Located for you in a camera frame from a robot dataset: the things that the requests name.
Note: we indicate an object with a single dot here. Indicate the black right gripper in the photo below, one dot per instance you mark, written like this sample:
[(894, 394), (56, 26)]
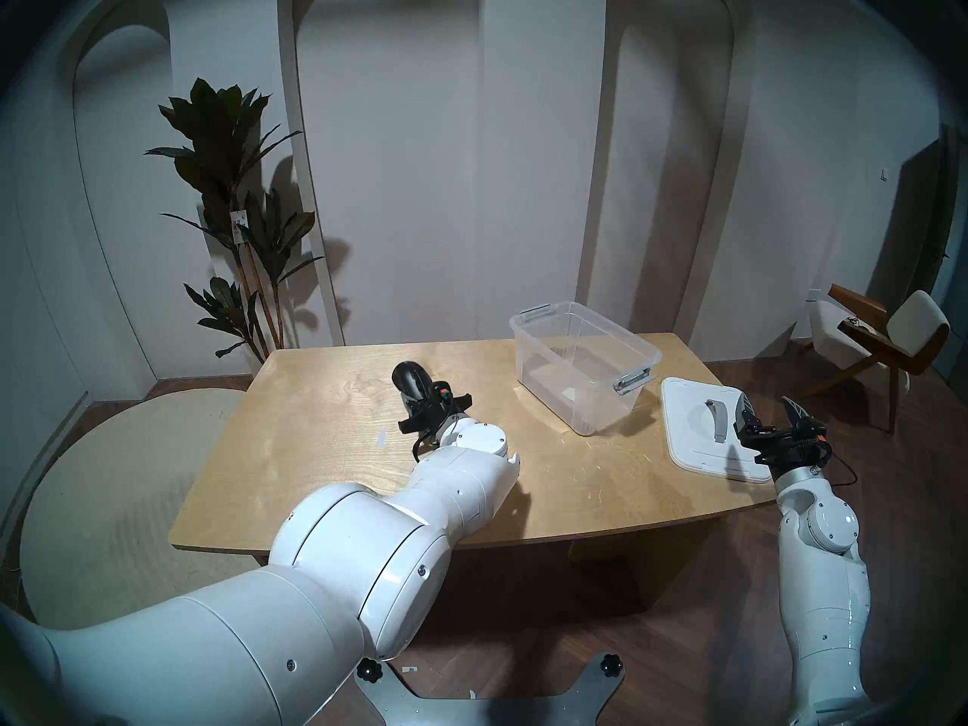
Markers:
[(790, 448)]

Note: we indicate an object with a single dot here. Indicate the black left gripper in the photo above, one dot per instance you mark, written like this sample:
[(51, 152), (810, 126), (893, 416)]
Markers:
[(439, 407)]

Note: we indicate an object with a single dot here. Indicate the black computer mouse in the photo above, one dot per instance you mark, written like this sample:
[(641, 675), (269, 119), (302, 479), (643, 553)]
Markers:
[(411, 378)]

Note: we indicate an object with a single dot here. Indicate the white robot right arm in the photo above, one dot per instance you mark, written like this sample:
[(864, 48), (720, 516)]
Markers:
[(824, 581)]

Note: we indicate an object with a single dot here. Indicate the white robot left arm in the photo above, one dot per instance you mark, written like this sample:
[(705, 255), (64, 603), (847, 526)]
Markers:
[(227, 618)]

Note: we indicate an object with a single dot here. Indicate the clear plastic storage container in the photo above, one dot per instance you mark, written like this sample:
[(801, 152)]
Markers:
[(582, 369)]

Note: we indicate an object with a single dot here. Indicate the white wooden armchair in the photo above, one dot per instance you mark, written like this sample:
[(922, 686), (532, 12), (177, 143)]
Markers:
[(839, 339)]

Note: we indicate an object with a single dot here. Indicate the light wooden table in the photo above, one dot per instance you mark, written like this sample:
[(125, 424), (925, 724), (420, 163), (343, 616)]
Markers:
[(318, 429)]

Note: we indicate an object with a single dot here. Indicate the white plant tag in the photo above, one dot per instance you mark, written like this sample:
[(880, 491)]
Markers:
[(240, 225)]

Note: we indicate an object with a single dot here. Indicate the tall dark green plant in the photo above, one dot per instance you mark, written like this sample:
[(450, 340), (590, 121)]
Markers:
[(219, 142)]

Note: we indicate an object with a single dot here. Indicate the round beige rug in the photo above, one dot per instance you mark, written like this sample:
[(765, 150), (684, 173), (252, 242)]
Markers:
[(106, 505)]

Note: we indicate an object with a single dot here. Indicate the grey metal robot base plate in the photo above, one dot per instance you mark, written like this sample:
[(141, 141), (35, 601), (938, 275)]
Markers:
[(484, 709)]

